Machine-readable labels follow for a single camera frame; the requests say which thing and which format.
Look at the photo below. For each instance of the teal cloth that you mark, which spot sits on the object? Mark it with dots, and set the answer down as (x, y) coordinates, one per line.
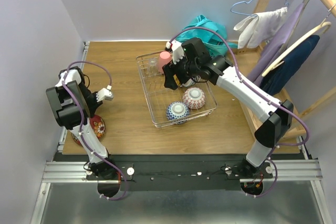
(212, 42)

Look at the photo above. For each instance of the white blue striped plate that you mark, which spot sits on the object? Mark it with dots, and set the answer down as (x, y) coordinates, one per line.
(189, 83)

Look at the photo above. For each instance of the grey metal hanger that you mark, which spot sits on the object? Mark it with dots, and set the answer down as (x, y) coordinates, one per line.
(291, 24)

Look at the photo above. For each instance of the blue patterned bowl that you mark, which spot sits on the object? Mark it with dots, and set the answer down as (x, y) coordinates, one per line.
(177, 110)

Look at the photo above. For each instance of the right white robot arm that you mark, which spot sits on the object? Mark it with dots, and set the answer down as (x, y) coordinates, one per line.
(275, 116)

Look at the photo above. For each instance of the navy garment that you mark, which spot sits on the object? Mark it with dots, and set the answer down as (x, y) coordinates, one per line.
(275, 80)

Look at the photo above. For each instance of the pink plastic cup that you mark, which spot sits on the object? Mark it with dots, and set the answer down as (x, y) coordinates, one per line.
(163, 59)

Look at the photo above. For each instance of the white garment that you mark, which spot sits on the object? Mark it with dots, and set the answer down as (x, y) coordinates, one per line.
(259, 27)

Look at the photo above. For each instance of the red white patterned bowl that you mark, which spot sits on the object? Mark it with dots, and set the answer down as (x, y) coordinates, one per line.
(194, 98)

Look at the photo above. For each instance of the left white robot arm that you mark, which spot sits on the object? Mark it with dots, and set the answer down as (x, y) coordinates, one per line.
(73, 105)

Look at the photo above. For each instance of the wooden clothes rack frame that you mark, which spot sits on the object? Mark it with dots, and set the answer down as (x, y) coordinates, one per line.
(278, 61)

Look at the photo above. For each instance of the clear glass cup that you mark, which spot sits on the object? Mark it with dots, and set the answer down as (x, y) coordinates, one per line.
(152, 68)

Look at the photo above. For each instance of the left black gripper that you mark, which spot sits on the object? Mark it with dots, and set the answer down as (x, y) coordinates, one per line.
(92, 100)

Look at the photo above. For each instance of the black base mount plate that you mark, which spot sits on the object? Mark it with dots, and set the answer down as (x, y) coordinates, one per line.
(185, 172)

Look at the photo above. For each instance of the purple garment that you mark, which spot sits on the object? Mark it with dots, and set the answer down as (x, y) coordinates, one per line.
(277, 44)

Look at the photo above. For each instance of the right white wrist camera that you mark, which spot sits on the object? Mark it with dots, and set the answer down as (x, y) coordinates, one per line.
(176, 50)

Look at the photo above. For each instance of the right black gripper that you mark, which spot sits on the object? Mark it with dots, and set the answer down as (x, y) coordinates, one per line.
(169, 70)

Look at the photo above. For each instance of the wire dish rack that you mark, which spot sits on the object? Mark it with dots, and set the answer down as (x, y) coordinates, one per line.
(158, 97)

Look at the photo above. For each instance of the red floral bowl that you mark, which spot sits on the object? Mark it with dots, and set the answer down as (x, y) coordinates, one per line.
(98, 125)

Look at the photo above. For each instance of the cream plastic hanger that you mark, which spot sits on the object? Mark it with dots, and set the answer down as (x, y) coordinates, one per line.
(324, 26)

